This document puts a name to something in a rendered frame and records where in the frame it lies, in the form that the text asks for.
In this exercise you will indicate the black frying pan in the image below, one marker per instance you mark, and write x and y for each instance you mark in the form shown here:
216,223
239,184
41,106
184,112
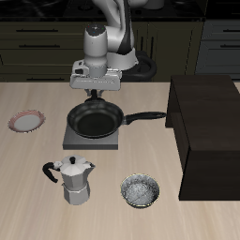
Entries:
95,120

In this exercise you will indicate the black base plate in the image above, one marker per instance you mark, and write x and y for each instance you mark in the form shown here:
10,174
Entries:
144,67

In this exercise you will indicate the dark grey stove plate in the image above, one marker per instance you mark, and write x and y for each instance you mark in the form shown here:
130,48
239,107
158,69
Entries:
90,142

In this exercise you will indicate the dark wooden cabinet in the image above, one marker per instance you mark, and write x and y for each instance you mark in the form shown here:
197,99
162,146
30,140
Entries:
206,137

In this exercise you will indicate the silver moka pot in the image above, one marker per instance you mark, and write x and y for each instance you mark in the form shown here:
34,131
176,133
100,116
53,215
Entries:
73,179

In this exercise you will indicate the grey speckled bowl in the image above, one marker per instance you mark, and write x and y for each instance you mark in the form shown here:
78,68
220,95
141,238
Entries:
140,190

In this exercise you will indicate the small pink fluted dish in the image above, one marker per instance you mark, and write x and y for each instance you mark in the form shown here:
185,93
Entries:
26,121

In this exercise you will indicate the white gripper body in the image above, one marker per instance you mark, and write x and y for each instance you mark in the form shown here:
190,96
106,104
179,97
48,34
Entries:
93,82

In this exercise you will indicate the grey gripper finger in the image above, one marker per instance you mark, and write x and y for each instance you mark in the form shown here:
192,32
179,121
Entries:
99,92
88,92

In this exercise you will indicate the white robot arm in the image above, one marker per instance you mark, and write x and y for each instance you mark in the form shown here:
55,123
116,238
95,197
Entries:
97,43

